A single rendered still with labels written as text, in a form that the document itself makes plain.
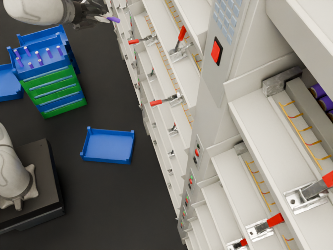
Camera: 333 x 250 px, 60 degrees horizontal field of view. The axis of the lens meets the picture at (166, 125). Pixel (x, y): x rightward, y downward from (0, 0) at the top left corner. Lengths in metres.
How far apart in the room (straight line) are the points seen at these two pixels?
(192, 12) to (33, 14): 0.54
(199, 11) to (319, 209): 0.37
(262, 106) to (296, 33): 0.16
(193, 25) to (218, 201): 0.43
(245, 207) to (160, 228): 1.16
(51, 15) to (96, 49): 1.45
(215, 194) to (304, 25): 0.56
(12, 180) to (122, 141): 0.73
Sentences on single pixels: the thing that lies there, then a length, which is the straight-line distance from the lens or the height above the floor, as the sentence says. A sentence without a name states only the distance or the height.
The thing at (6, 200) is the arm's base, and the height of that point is 0.30.
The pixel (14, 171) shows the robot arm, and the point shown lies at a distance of 1.42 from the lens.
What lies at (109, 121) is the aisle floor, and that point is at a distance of 1.98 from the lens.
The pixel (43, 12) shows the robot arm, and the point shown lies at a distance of 0.98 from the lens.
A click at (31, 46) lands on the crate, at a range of 1.93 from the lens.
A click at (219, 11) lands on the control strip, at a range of 0.39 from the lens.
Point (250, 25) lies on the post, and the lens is 0.33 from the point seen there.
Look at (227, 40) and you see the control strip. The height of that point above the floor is 1.41.
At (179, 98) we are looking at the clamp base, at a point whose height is 0.96.
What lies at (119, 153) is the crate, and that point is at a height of 0.00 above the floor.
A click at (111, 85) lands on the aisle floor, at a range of 2.16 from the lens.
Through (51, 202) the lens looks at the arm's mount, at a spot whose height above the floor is 0.28.
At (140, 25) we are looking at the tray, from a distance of 1.12.
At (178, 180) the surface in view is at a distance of 1.17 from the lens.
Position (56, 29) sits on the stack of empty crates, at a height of 0.28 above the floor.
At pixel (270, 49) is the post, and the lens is 0.38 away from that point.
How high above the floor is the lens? 1.65
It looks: 59 degrees down
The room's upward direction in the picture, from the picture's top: straight up
